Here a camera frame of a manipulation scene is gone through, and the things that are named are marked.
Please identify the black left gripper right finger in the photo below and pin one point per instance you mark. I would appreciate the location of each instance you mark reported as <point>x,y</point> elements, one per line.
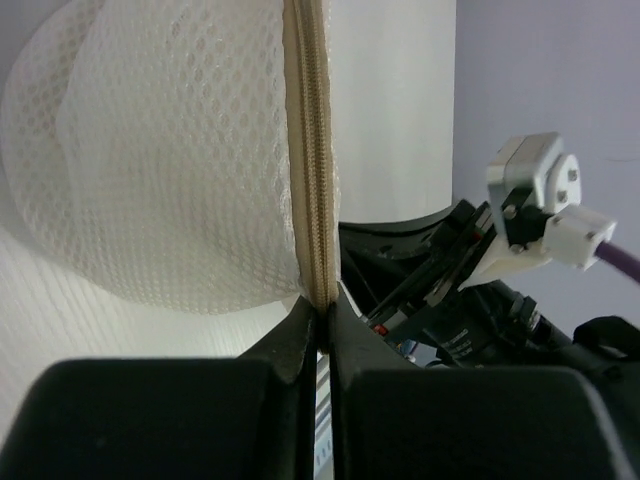
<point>394,420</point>

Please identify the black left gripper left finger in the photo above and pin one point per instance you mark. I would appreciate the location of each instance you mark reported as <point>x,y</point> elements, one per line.
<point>252,417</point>

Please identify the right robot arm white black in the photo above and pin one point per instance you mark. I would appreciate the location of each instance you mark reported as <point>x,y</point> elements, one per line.
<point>601,347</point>

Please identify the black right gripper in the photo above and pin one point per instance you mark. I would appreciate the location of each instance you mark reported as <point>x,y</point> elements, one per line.
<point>406,278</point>

